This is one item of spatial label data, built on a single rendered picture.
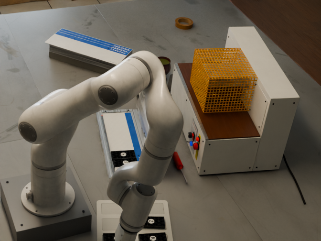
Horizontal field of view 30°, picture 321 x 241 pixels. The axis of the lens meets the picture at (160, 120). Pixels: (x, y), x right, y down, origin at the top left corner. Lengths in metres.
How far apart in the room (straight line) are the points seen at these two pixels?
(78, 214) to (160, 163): 0.52
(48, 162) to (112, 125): 0.68
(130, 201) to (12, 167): 0.72
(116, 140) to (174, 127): 0.93
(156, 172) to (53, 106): 0.37
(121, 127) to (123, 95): 1.04
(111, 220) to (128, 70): 0.77
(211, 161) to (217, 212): 0.22
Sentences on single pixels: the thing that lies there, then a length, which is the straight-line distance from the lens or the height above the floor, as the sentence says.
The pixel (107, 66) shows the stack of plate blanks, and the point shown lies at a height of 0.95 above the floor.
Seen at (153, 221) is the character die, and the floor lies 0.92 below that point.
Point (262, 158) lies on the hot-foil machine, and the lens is 2.49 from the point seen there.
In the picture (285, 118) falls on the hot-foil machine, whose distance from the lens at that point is 2.39.
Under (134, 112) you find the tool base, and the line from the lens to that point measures 2.71.
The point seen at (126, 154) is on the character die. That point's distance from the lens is 2.46.
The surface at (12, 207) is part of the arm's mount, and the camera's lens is 2.17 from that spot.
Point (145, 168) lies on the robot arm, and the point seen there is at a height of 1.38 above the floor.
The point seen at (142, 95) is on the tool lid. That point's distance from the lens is 2.65.
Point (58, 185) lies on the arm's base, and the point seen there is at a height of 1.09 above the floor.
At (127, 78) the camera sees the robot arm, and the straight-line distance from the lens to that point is 1.60.
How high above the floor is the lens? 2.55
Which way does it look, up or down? 37 degrees down
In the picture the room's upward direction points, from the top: 7 degrees clockwise
